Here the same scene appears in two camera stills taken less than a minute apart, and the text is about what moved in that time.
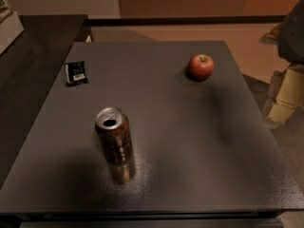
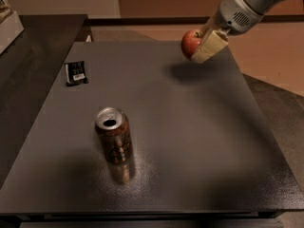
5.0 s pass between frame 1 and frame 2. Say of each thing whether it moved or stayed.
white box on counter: stayed
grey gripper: moved
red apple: moved
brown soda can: stayed
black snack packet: stayed
